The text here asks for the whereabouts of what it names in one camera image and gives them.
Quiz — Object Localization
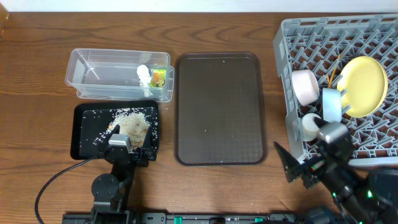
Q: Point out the blue bowl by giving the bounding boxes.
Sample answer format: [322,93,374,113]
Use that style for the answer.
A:
[322,88,342,123]

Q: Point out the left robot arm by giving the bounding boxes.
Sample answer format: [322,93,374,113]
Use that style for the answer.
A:
[91,125,157,212]

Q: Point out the orange green snack wrapper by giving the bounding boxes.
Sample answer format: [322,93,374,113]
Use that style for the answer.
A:
[150,69,166,87]

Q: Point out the clear plastic waste bin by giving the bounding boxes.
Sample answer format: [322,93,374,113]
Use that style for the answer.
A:
[65,49,174,103]

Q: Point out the dark brown serving tray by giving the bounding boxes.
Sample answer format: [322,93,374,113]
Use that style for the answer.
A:
[174,52,268,166]

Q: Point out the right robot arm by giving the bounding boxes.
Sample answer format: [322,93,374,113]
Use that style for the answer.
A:
[274,118,397,223]

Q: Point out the white cup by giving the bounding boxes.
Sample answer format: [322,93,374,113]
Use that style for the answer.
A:
[302,113,320,142]

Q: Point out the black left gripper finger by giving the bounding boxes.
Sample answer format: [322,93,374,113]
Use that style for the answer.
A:
[142,126,157,161]
[102,124,121,144]

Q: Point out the pink white bowl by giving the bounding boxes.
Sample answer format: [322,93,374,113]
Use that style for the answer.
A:
[292,70,320,106]

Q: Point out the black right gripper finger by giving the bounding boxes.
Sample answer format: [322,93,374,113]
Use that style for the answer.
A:
[313,117,327,128]
[274,142,302,183]

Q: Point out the yellow plate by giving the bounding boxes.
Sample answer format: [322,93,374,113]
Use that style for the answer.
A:
[336,56,388,118]

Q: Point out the black waste tray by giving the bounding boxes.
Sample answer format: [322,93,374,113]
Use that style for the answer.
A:
[70,100,159,160]

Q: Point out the grey dishwasher rack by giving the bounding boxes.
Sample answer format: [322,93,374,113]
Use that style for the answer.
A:
[273,14,397,167]

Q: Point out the spilled rice pile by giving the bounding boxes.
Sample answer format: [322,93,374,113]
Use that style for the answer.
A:
[93,107,159,153]

